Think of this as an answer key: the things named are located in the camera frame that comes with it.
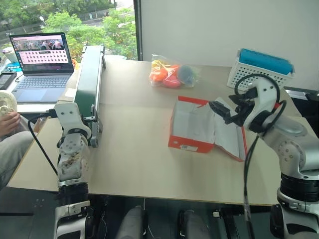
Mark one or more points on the white perforated plastic basket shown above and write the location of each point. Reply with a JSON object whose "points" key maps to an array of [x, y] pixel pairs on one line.
{"points": [[251, 74]]}

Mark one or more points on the grey open laptop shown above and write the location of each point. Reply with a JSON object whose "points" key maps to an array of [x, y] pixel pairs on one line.
{"points": [[42, 72]]}

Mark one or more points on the green conveyor belt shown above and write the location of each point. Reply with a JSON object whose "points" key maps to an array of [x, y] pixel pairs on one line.
{"points": [[88, 79]]}

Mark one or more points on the black stand base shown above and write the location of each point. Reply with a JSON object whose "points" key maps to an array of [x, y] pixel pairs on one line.
{"points": [[304, 99]]}

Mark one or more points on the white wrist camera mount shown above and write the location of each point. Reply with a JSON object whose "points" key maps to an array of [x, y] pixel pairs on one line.
{"points": [[68, 114], [264, 99]]}

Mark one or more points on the person's bare hand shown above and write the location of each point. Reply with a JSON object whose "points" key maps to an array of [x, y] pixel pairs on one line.
{"points": [[8, 125]]}

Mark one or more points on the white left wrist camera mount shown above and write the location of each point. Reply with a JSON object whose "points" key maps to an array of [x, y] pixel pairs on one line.
{"points": [[68, 114]]}

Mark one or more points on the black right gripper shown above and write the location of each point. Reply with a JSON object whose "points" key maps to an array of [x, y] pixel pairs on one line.
{"points": [[245, 107]]}

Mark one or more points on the clear plastic bag of toys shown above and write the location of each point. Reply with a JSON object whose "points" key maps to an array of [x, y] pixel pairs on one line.
{"points": [[172, 72]]}

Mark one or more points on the orange toy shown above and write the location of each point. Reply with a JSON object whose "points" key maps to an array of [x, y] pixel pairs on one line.
{"points": [[162, 73]]}

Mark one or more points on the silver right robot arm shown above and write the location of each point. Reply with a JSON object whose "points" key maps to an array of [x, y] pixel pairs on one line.
{"points": [[291, 149]]}

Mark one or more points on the dark window frame post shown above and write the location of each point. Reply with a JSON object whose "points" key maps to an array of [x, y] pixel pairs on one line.
{"points": [[137, 30]]}

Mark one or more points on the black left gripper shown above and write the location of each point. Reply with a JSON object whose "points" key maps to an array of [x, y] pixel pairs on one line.
{"points": [[87, 118]]}

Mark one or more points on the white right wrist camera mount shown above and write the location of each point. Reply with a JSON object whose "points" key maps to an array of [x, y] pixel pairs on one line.
{"points": [[264, 99]]}

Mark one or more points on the white cup with lid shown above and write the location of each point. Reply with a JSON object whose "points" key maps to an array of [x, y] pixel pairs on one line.
{"points": [[10, 54]]}

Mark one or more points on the blue foam block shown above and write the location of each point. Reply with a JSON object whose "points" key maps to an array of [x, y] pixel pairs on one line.
{"points": [[266, 62]]}

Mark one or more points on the black handheld device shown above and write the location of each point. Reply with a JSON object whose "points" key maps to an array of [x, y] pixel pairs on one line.
{"points": [[6, 79]]}

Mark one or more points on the pink toy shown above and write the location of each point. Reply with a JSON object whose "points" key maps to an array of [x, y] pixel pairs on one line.
{"points": [[172, 82]]}

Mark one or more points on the dark blue round toy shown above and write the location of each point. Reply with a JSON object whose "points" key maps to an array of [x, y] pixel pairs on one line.
{"points": [[185, 72]]}

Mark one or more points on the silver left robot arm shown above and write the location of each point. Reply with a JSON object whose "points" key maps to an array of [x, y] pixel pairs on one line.
{"points": [[69, 159]]}

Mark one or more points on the orange cardboard box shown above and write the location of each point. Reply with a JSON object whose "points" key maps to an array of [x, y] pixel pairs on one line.
{"points": [[192, 127]]}

